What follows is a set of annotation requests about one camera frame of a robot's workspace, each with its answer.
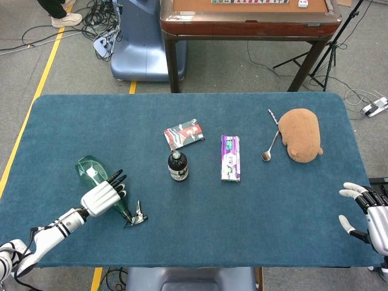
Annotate person's white shoe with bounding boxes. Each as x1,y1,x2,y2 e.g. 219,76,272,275
36,0,83,28

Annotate cables under table edge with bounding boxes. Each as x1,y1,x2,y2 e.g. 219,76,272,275
99,267,129,291

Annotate white power strip with plugs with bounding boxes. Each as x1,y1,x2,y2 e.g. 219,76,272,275
92,30,118,57

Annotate brown capybara plush toy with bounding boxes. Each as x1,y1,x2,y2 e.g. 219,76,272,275
278,108,324,164

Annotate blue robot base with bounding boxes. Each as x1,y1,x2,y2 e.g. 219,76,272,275
110,0,187,82

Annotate green glass bottle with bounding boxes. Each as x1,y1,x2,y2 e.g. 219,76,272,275
75,155,149,228

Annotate metal spoon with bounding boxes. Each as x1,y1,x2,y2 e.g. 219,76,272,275
261,130,280,162

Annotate tea bottle with black cap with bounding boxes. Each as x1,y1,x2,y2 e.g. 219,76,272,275
167,151,189,182

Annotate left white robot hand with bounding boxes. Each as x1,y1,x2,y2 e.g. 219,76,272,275
80,169,128,218

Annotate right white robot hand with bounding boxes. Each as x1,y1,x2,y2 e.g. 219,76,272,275
338,181,388,257

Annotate long thin floor cable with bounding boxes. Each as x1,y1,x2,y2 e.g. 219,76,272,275
0,25,92,56

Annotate black floor cable bundle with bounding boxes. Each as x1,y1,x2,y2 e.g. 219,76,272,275
81,0,124,63

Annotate black tripod stand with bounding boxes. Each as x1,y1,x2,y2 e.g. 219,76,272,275
272,0,366,92

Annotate purple toothpaste box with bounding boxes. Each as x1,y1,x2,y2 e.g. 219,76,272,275
220,135,243,183

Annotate red snack packet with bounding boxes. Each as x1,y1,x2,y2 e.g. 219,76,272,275
162,118,207,152

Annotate brown automatic mahjong table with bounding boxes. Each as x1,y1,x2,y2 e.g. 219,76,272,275
159,0,343,93

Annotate face-up mahjong tile row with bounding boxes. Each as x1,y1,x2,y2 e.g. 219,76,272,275
211,0,289,5

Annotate grey-blue robot torso base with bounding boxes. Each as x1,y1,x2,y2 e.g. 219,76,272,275
125,266,263,291

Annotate blue tablecloth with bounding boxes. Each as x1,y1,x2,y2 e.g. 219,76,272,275
0,93,383,269

